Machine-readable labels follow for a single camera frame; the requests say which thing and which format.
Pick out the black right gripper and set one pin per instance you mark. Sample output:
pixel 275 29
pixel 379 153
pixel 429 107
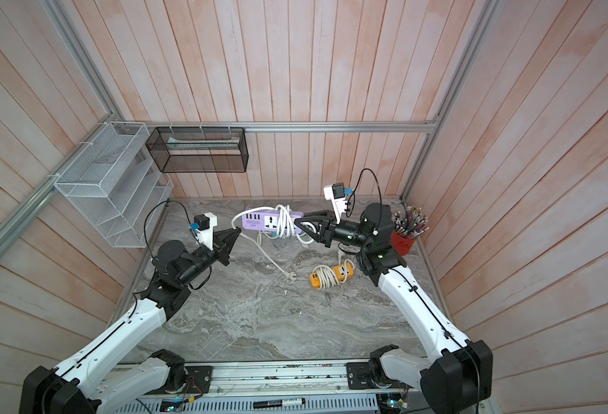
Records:
pixel 325 238

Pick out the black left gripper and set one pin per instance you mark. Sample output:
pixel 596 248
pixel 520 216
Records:
pixel 221 247

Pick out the purple power strip with cord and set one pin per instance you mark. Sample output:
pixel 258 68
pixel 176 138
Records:
pixel 276 222

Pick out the orange power strip with cord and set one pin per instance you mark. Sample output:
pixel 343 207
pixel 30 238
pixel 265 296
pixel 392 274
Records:
pixel 324 276

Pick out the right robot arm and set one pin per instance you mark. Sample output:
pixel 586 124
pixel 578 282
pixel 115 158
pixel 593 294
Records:
pixel 456 373

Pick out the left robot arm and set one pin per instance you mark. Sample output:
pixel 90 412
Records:
pixel 79 384

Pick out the bundle of coloured pencils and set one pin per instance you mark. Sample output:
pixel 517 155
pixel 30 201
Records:
pixel 411 223

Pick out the black mesh basket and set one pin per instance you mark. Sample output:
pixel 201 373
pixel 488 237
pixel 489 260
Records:
pixel 178 150

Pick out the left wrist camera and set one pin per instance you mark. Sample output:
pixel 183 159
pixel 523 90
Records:
pixel 203 229

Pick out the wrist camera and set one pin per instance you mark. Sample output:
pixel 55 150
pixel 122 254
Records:
pixel 203 229
pixel 338 195

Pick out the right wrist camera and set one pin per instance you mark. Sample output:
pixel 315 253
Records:
pixel 338 195

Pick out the white wire mesh shelf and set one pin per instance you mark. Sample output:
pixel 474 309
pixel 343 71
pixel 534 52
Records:
pixel 120 196

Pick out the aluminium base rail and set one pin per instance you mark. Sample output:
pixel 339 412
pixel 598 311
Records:
pixel 327 386

